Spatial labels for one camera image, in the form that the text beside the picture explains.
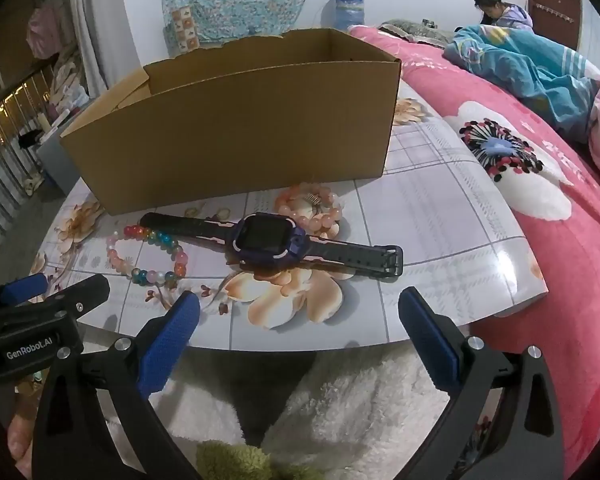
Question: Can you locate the pink floral bed cover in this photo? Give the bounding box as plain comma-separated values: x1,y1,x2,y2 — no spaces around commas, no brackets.
347,25,600,480

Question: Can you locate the hanging pink garment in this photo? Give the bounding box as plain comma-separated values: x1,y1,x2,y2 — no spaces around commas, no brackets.
27,2,68,58

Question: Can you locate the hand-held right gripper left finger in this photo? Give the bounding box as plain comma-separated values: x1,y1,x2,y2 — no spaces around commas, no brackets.
32,290,203,480

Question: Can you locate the purple black smart watch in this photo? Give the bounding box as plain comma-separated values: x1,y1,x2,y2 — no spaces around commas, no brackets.
138,211,405,278

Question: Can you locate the grey patterned pillow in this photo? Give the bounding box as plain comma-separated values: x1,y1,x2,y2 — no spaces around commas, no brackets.
377,19,453,46

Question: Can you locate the hanging teal floral cloth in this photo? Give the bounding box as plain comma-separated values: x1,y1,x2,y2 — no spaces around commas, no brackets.
161,0,323,53

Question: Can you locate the blue patterned blanket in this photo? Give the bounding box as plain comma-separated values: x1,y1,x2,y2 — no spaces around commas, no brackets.
442,24,600,138

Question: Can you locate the patterned cloth pile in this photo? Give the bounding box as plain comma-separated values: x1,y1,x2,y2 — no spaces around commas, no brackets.
50,42,90,116

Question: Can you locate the white curtain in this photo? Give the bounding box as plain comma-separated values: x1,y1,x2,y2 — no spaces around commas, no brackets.
67,0,108,98

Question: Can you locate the grey board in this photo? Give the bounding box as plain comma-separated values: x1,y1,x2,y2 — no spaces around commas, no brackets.
36,130,80,193

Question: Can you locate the brown door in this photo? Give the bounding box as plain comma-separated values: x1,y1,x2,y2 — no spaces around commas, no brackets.
526,0,583,51

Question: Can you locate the multicoloured bead bracelet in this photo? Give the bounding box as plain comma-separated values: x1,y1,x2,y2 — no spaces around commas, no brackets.
106,225,189,288

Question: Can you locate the person's left hand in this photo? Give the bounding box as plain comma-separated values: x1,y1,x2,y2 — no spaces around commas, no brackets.
7,410,35,476

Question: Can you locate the pink orange bead bracelet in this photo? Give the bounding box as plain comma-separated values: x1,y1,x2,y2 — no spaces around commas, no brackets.
274,183,343,241

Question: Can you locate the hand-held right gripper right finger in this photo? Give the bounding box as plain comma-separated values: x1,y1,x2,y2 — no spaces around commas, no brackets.
397,286,566,480

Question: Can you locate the green fluffy slipper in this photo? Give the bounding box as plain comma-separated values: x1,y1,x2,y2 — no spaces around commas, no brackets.
195,440,321,480

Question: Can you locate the blue water jug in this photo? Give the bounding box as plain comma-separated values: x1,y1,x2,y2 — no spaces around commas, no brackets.
331,0,367,28

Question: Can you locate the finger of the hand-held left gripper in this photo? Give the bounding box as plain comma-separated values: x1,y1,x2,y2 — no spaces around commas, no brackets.
10,274,111,322
0,272,48,313

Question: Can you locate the brown cardboard box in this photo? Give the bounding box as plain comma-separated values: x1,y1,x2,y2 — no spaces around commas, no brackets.
60,27,403,217

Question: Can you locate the floral table cover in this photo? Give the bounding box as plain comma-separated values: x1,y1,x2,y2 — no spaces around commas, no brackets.
30,72,551,351

